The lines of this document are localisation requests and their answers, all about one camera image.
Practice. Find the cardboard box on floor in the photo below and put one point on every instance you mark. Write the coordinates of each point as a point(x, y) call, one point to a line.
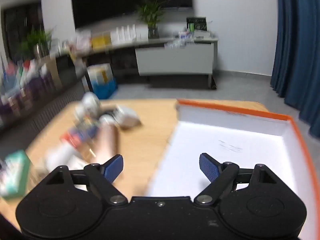
point(100, 76)

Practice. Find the green and black box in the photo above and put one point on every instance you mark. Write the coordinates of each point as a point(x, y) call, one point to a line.
point(196, 23)

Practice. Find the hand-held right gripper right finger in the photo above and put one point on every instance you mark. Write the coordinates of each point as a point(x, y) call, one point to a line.
point(208, 167)

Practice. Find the brown tube with white cap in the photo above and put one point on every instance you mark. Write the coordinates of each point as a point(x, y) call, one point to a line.
point(107, 140)

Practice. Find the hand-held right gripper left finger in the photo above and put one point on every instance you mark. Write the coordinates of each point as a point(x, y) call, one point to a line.
point(113, 167)

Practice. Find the purple patterned box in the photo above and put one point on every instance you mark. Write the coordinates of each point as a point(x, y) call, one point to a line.
point(27, 90)

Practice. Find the potted plant in glass vase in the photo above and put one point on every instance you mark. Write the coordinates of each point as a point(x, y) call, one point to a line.
point(150, 15)

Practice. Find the yellow box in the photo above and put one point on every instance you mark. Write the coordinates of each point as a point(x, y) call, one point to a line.
point(101, 41)

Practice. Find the blue curtain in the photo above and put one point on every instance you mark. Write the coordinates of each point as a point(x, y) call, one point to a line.
point(297, 42)

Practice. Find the black wall television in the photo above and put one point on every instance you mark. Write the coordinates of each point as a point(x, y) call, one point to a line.
point(130, 0)

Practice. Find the teal green bandage box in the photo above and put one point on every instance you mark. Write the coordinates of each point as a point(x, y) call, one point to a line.
point(15, 177)

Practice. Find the white television cabinet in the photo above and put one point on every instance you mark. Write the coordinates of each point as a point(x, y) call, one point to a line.
point(175, 60)

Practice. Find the potted plant in steel cup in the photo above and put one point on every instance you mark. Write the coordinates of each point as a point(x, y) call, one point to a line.
point(37, 42)

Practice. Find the white charger packaging box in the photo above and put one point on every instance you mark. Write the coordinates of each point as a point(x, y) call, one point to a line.
point(127, 118)

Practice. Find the orange cardboard box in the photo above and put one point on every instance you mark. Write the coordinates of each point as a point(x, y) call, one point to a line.
point(225, 135)

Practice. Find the white router with antennas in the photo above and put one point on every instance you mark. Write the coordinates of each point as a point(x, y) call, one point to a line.
point(127, 33)

